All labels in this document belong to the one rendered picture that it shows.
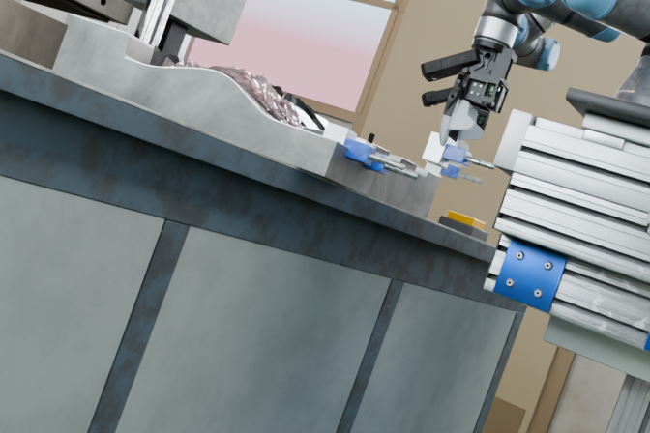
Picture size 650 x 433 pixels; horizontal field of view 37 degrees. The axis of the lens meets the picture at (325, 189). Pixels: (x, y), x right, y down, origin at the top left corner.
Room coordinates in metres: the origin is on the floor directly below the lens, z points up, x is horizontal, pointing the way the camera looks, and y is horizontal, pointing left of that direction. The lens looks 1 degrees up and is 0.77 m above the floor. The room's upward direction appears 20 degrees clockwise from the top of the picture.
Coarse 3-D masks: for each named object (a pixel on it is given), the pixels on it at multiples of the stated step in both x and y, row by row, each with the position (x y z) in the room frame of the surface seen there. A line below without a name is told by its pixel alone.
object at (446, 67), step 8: (448, 56) 1.80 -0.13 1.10; (456, 56) 1.80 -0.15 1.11; (464, 56) 1.79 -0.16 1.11; (472, 56) 1.78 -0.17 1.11; (424, 64) 1.82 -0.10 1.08; (432, 64) 1.81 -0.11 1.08; (440, 64) 1.80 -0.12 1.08; (448, 64) 1.80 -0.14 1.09; (456, 64) 1.79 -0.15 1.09; (464, 64) 1.79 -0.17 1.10; (472, 64) 1.79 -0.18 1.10; (424, 72) 1.81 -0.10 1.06; (432, 72) 1.81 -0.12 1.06; (440, 72) 1.81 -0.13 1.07; (448, 72) 1.82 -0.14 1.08; (456, 72) 1.82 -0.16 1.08; (432, 80) 1.84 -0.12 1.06
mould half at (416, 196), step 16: (304, 112) 1.96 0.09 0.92; (304, 128) 1.77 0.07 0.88; (384, 176) 1.72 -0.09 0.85; (400, 176) 1.77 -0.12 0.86; (432, 176) 1.86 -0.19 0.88; (384, 192) 1.74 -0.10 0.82; (400, 192) 1.78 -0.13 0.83; (416, 192) 1.83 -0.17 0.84; (432, 192) 1.88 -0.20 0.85; (400, 208) 1.80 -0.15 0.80; (416, 208) 1.84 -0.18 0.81
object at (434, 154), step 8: (432, 136) 1.79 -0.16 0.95; (448, 136) 1.77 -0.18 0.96; (432, 144) 1.78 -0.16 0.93; (448, 144) 1.78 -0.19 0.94; (424, 152) 1.79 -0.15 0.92; (432, 152) 1.78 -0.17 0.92; (440, 152) 1.78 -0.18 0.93; (448, 152) 1.77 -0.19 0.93; (456, 152) 1.77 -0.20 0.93; (464, 152) 1.76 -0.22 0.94; (432, 160) 1.78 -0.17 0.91; (440, 160) 1.77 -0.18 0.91; (448, 160) 1.79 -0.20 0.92; (456, 160) 1.76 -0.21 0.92; (464, 160) 1.77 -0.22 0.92; (472, 160) 1.77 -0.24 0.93; (480, 160) 1.76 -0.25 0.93
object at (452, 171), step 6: (426, 168) 2.20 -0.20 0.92; (432, 168) 2.20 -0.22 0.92; (438, 168) 2.20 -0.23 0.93; (450, 168) 2.20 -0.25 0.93; (456, 168) 2.19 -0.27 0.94; (438, 174) 2.20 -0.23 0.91; (444, 174) 2.20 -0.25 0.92; (450, 174) 2.20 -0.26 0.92; (456, 174) 2.19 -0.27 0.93; (462, 174) 2.21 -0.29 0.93; (468, 180) 2.21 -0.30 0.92; (474, 180) 2.20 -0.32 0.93; (480, 180) 2.20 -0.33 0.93
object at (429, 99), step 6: (438, 90) 2.21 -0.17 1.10; (444, 90) 2.21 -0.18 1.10; (450, 90) 2.20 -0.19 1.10; (426, 96) 2.21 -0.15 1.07; (432, 96) 2.21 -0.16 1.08; (438, 96) 2.20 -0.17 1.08; (444, 96) 2.20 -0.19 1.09; (426, 102) 2.21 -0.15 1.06; (432, 102) 2.21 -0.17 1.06; (438, 102) 2.23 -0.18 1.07
